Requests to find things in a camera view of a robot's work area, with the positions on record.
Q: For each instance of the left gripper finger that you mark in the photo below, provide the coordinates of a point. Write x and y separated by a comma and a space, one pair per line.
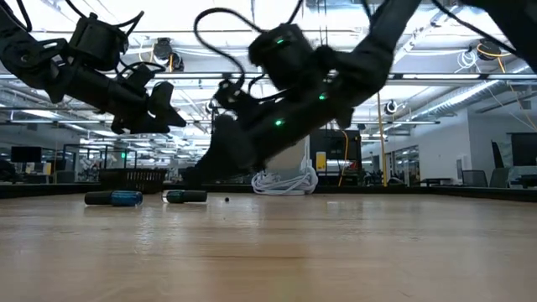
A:
138, 126
165, 107

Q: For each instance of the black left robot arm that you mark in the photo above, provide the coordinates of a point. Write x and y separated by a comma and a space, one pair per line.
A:
25, 58

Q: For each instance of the small dark monitor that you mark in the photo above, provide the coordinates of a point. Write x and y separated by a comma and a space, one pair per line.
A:
26, 154

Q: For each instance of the yellow sign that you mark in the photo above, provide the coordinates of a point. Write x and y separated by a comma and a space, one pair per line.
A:
321, 161

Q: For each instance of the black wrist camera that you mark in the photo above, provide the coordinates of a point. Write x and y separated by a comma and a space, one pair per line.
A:
230, 94
136, 77

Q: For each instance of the teal blue nail polish bottle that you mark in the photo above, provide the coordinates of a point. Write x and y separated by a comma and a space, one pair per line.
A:
126, 198

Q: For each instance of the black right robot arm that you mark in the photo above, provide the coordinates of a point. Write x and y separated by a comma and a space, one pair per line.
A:
377, 50

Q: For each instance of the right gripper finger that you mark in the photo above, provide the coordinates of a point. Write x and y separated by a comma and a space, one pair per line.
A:
201, 176
235, 144

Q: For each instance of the grey mesh chair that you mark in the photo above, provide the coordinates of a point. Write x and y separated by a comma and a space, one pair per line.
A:
499, 177
474, 178

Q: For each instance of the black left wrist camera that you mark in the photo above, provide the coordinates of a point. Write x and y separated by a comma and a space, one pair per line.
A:
136, 77

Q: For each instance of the dark green nail polish bottle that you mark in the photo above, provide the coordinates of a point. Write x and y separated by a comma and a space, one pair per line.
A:
193, 196

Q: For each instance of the large dark monitor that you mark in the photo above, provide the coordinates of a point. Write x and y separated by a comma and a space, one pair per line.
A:
524, 149

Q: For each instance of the black plastic basket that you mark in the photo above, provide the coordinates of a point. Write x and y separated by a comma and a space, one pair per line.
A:
132, 181

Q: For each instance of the black cabinet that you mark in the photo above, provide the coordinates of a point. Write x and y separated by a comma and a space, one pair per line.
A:
335, 147

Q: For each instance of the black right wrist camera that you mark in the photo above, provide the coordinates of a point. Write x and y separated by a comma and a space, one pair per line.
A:
230, 94

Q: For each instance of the black aluminium table frame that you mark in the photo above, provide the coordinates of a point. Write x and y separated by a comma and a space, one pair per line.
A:
419, 191

